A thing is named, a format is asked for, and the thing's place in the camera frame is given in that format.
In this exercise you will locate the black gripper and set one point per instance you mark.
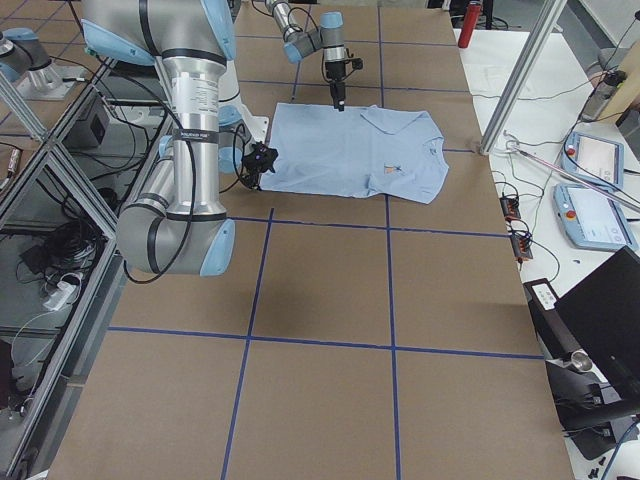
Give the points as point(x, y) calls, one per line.
point(334, 71)
point(254, 176)

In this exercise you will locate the light blue t-shirt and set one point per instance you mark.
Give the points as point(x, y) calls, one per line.
point(359, 152)

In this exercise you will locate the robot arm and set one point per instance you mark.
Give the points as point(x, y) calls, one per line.
point(177, 223)
point(327, 37)

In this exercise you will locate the red cylinder bottle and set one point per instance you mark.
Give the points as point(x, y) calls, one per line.
point(470, 19)

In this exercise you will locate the metal grabber stick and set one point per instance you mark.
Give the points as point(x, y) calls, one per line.
point(513, 145)

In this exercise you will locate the blue teach pendant far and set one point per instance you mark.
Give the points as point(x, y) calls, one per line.
point(594, 159)

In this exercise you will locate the blue teach pendant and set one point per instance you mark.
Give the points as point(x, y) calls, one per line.
point(594, 159)
point(590, 220)

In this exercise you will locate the blue teach pendant near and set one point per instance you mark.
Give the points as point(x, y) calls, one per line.
point(590, 220)

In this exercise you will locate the black monitor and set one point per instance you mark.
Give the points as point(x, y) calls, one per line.
point(591, 335)

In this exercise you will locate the aluminium frame post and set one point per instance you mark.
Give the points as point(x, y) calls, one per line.
point(534, 44)

